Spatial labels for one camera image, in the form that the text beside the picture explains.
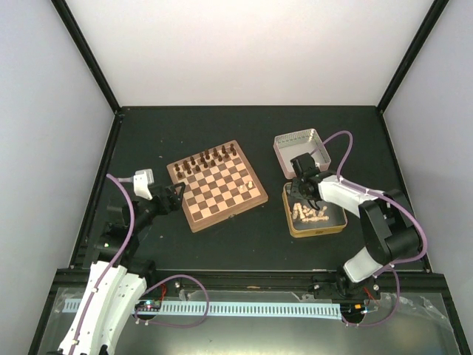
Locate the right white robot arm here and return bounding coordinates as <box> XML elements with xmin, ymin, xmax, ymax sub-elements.
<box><xmin>290</xmin><ymin>153</ymin><xmax>427</xmax><ymax>299</ymax></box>

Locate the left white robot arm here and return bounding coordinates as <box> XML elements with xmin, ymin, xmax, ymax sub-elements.
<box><xmin>56</xmin><ymin>178</ymin><xmax>186</xmax><ymax>354</ymax></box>

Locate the light chess piece pile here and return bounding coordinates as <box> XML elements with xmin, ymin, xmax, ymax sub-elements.
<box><xmin>291</xmin><ymin>203</ymin><xmax>330</xmax><ymax>223</ymax></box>

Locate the wooden chess board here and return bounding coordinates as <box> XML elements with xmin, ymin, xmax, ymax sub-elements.
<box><xmin>167</xmin><ymin>140</ymin><xmax>268</xmax><ymax>233</ymax></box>

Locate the left small circuit board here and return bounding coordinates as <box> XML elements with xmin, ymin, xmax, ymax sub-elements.
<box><xmin>135</xmin><ymin>300</ymin><xmax>162</xmax><ymax>312</ymax></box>

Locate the small circuit board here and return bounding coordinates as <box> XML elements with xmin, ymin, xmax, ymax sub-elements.
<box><xmin>340</xmin><ymin>303</ymin><xmax>378</xmax><ymax>316</ymax></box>
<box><xmin>135</xmin><ymin>300</ymin><xmax>162</xmax><ymax>312</ymax></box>

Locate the right small circuit board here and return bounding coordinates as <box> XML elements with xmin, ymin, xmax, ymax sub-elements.
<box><xmin>340</xmin><ymin>303</ymin><xmax>378</xmax><ymax>316</ymax></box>

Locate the gold metal tin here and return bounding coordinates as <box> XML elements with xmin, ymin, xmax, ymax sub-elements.
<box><xmin>282</xmin><ymin>183</ymin><xmax>347</xmax><ymax>238</ymax></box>

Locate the dark rook right corner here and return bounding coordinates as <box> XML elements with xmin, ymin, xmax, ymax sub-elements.
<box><xmin>230</xmin><ymin>144</ymin><xmax>237</xmax><ymax>156</ymax></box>

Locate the black mounting rail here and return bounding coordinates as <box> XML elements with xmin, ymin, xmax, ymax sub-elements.
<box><xmin>50</xmin><ymin>269</ymin><xmax>448</xmax><ymax>300</ymax></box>

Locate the light blue cable duct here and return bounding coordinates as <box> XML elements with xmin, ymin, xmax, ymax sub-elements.
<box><xmin>129</xmin><ymin>300</ymin><xmax>342</xmax><ymax>320</ymax></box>

